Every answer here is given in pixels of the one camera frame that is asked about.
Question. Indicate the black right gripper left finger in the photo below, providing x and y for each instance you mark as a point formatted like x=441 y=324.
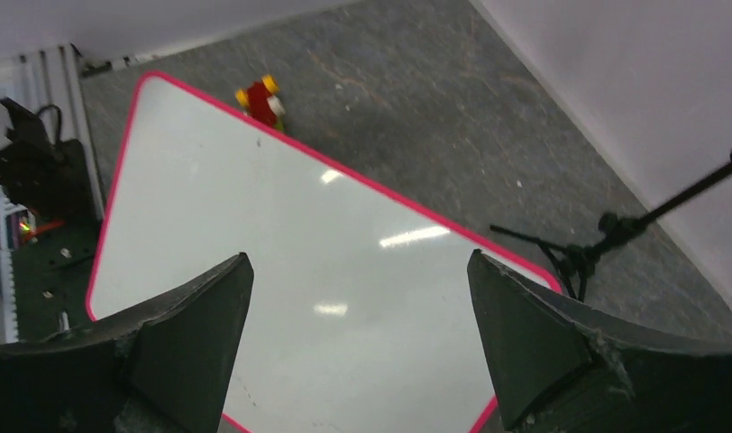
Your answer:
x=171 y=355

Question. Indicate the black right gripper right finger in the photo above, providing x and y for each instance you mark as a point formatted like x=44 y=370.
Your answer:
x=558 y=365

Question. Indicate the pink framed whiteboard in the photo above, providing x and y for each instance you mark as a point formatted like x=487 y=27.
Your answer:
x=360 y=317

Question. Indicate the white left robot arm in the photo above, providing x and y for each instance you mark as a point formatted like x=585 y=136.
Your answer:
x=38 y=168

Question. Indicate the black tripod stand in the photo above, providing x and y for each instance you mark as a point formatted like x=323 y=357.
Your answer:
x=576 y=264

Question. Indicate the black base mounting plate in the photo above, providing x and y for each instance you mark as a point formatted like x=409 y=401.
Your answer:
x=52 y=269

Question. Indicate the red yellow toy car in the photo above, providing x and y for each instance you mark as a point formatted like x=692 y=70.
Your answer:
x=260 y=101

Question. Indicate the white toothed cable rail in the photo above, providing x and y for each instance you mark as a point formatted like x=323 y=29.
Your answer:
x=7 y=208

